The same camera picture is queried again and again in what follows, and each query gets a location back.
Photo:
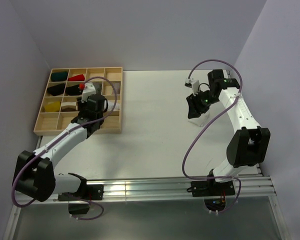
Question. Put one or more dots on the light grey rolled sock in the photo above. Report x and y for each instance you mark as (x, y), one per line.
(117, 88)

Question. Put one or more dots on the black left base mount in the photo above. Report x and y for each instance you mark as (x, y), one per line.
(82, 205)

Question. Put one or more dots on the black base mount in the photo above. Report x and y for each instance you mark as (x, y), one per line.
(211, 188)
(82, 205)

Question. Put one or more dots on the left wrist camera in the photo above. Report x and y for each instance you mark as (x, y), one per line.
(87, 90)

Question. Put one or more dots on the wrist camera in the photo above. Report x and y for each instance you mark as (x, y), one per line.
(193, 84)
(87, 90)

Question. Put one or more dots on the black rolled sock right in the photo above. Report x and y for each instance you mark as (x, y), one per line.
(73, 90)

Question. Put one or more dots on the aluminium frame rail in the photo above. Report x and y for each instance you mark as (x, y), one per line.
(168, 189)

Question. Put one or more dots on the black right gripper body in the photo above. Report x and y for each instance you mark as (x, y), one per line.
(203, 100)

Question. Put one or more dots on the wooden compartment tray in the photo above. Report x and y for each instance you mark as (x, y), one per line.
(53, 123)

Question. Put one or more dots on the black rolled sock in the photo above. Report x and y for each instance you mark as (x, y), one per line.
(56, 90)
(73, 90)

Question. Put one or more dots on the dark green rolled sock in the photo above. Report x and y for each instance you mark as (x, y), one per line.
(59, 76)

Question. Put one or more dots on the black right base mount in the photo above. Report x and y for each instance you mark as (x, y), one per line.
(211, 188)

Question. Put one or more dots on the yellow rolled sock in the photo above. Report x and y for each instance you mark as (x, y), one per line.
(52, 107)

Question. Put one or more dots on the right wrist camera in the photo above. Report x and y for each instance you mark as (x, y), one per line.
(193, 84)

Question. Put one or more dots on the black rolled sock left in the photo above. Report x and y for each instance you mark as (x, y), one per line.
(56, 90)

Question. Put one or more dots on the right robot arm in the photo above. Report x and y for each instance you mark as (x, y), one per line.
(250, 140)

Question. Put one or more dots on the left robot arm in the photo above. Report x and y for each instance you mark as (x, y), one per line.
(34, 172)

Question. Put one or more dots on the white brown rolled sock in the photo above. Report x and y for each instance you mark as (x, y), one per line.
(69, 106)

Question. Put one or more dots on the red rolled sock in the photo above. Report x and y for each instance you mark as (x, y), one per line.
(77, 78)

